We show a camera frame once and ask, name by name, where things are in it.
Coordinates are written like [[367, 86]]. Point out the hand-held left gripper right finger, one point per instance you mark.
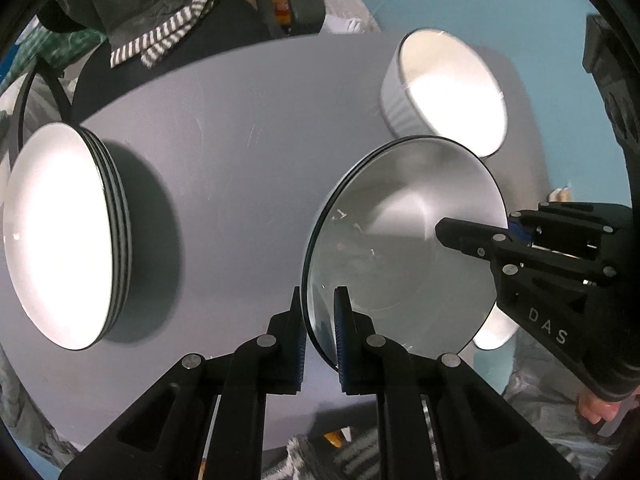
[[342, 340]]

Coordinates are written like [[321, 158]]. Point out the grey white striped cloth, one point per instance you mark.
[[165, 30]]

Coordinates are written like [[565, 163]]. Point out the green checked tablecloth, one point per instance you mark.
[[65, 42]]

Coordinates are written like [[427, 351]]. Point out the white plate with black rim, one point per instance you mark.
[[119, 260], [128, 260]]

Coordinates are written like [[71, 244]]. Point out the grey plastic sheet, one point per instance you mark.
[[540, 410]]

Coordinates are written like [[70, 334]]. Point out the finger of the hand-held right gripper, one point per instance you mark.
[[520, 235], [465, 237]]

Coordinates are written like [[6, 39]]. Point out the stack of white plates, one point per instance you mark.
[[55, 240]]

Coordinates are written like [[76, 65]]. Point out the black office chair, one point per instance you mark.
[[225, 25]]

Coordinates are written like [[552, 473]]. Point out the person's right hand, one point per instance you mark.
[[595, 407]]

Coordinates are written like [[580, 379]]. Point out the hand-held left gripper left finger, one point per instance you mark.
[[299, 350]]

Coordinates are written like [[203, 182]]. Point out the grey slipper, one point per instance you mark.
[[310, 460]]

